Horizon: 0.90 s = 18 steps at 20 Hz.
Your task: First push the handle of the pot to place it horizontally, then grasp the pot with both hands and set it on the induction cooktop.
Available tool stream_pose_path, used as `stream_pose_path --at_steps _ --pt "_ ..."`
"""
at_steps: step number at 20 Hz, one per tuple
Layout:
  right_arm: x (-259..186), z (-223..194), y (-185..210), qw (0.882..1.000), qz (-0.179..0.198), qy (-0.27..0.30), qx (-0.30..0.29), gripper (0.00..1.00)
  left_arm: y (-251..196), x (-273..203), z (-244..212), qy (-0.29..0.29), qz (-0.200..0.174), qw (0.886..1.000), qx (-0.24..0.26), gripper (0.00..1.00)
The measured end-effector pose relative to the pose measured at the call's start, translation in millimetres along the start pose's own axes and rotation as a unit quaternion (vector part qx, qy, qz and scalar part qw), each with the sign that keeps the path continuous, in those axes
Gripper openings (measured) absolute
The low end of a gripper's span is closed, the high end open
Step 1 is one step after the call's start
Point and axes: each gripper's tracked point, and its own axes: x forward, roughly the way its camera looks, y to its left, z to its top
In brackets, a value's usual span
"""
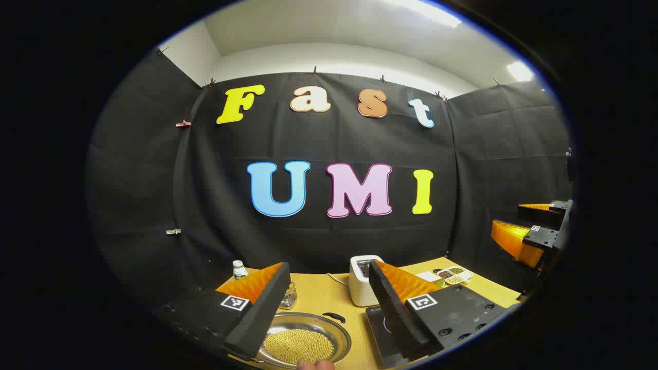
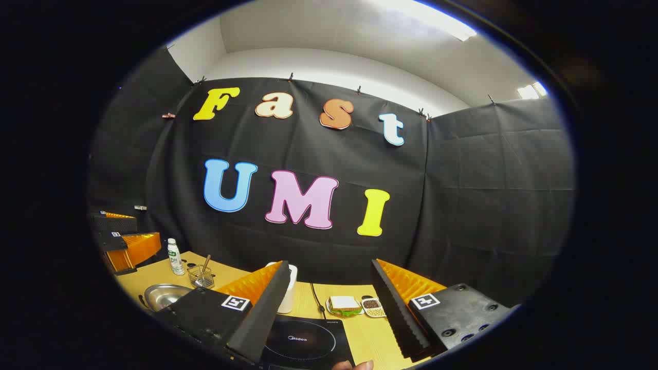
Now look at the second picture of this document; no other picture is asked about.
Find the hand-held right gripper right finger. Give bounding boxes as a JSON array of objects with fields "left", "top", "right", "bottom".
[{"left": 371, "top": 258, "right": 521, "bottom": 361}]

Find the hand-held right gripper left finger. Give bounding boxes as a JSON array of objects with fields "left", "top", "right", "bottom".
[{"left": 153, "top": 260, "right": 291, "bottom": 363}]

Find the black induction cooktop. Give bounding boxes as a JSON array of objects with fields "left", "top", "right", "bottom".
[{"left": 260, "top": 314, "right": 356, "bottom": 370}]

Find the silver pot with black handle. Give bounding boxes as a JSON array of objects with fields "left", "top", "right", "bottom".
[{"left": 138, "top": 284, "right": 195, "bottom": 312}]

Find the small dish of beans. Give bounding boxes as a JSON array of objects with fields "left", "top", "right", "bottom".
[{"left": 361, "top": 295, "right": 387, "bottom": 318}]

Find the white toaster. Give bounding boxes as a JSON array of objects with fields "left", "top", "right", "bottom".
[{"left": 266, "top": 262, "right": 298, "bottom": 315}]

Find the white plastic drink bottle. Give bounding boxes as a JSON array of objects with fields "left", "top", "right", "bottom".
[{"left": 167, "top": 238, "right": 185, "bottom": 276}]

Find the sandwich on white plate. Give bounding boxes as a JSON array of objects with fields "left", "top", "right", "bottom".
[{"left": 326, "top": 295, "right": 364, "bottom": 318}]

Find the black backdrop cloth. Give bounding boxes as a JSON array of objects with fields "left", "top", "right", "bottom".
[{"left": 87, "top": 46, "right": 575, "bottom": 309}]

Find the ceiling light panel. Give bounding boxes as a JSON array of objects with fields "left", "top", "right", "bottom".
[{"left": 516, "top": 81, "right": 549, "bottom": 101}]

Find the black power cable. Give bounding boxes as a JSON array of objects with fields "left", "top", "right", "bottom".
[{"left": 310, "top": 282, "right": 327, "bottom": 318}]

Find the wire mesh basket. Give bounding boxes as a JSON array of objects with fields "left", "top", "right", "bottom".
[{"left": 187, "top": 265, "right": 215, "bottom": 289}]

